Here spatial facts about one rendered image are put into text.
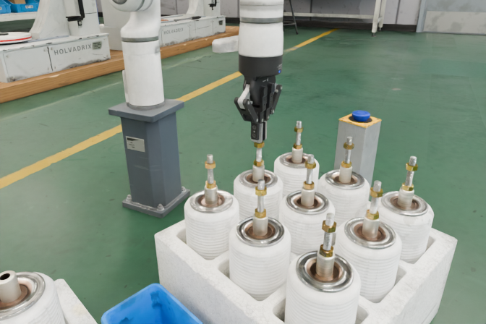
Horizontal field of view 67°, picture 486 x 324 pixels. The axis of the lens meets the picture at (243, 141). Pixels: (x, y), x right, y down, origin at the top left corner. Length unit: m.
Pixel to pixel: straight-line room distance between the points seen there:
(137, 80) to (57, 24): 1.97
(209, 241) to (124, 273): 0.33
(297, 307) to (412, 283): 0.21
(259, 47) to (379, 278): 0.39
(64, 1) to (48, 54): 0.46
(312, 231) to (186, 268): 0.22
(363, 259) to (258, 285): 0.16
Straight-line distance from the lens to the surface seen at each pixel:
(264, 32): 0.60
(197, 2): 4.27
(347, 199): 0.72
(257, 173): 0.71
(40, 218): 1.19
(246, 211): 0.71
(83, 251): 1.02
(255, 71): 0.61
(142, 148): 1.01
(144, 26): 0.97
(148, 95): 0.98
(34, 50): 2.60
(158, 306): 0.73
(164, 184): 1.06
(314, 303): 0.51
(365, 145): 0.88
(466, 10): 5.69
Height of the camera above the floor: 0.60
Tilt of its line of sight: 23 degrees down
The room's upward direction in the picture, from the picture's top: straight up
